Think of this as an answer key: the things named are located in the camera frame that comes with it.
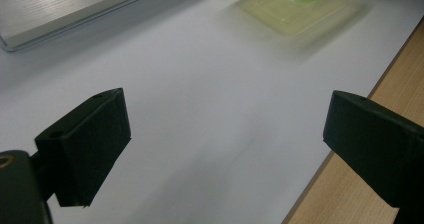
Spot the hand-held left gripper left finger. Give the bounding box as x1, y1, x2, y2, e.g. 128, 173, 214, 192
34, 87, 132, 208

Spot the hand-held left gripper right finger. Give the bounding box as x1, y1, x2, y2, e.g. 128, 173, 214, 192
322, 89, 424, 209

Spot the white wire rack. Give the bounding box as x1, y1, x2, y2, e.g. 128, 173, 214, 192
0, 0, 178, 54

